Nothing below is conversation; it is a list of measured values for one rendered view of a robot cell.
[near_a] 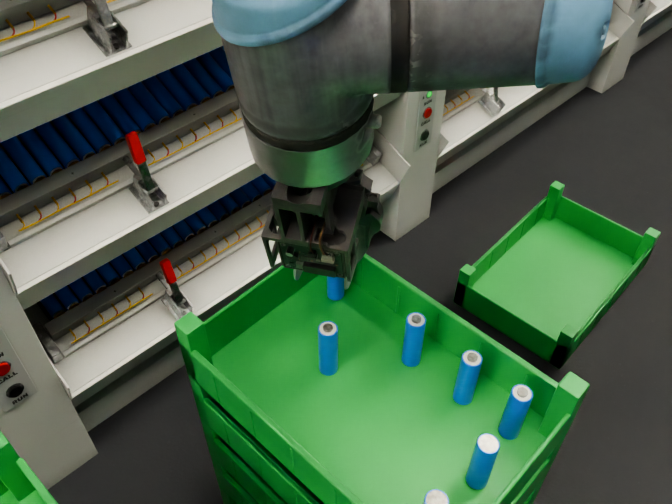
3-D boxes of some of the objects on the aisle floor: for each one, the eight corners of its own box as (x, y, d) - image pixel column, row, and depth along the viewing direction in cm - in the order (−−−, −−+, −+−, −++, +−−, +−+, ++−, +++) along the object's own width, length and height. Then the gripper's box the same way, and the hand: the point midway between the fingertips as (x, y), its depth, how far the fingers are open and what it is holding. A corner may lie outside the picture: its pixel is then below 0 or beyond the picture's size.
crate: (560, 370, 104) (573, 338, 99) (452, 301, 114) (458, 269, 108) (646, 264, 120) (662, 232, 114) (545, 212, 129) (555, 179, 123)
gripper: (226, 187, 48) (269, 312, 67) (366, 210, 46) (370, 331, 65) (260, 96, 52) (292, 238, 71) (390, 115, 50) (388, 254, 69)
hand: (336, 252), depth 68 cm, fingers closed, pressing on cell
